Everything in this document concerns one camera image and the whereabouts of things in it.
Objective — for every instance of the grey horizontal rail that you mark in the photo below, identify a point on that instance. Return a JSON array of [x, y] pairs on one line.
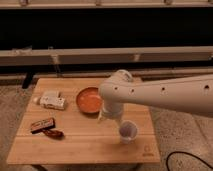
[[29, 56]]

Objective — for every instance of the dark red snack wrapper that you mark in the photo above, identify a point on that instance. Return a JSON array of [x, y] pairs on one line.
[[53, 134]]

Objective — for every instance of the orange ceramic bowl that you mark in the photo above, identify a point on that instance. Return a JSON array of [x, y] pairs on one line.
[[88, 100]]

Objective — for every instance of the brown chocolate bar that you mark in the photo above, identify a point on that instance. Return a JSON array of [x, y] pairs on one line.
[[41, 125]]

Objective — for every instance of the white carton box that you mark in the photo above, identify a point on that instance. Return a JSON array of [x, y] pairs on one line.
[[51, 100]]

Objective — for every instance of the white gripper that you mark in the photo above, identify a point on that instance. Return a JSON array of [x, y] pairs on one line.
[[113, 111]]

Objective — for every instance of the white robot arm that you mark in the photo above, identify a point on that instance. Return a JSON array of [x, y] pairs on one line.
[[190, 95]]

